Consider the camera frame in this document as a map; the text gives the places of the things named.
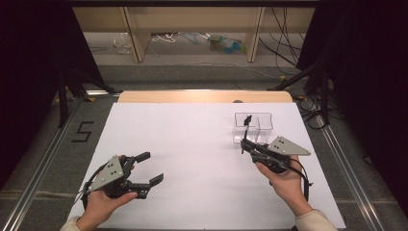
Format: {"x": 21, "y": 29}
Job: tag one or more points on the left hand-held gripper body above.
{"x": 110, "y": 173}

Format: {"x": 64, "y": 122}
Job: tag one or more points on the beige wooden bench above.
{"x": 192, "y": 19}

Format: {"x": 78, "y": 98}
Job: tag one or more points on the black metal stand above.
{"x": 324, "y": 96}
{"x": 64, "y": 96}

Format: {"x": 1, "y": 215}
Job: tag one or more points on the black slender stick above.
{"x": 245, "y": 131}

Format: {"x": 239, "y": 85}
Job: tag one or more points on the white sheet table cover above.
{"x": 192, "y": 144}

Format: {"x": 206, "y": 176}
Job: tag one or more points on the clear plastic divided container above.
{"x": 263, "y": 122}

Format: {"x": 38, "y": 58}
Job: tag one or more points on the person's left hand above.
{"x": 102, "y": 203}

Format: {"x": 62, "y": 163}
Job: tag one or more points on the black curtain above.
{"x": 32, "y": 80}
{"x": 369, "y": 80}

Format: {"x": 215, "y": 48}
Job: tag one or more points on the silver metal floor rail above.
{"x": 349, "y": 174}
{"x": 35, "y": 173}

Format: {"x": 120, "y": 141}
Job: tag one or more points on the person's right hand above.
{"x": 285, "y": 184}

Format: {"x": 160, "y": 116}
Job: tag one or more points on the clear plastic bottle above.
{"x": 122, "y": 43}

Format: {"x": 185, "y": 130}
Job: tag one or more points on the colourful snack packet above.
{"x": 226, "y": 44}

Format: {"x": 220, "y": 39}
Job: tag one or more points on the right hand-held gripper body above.
{"x": 282, "y": 147}

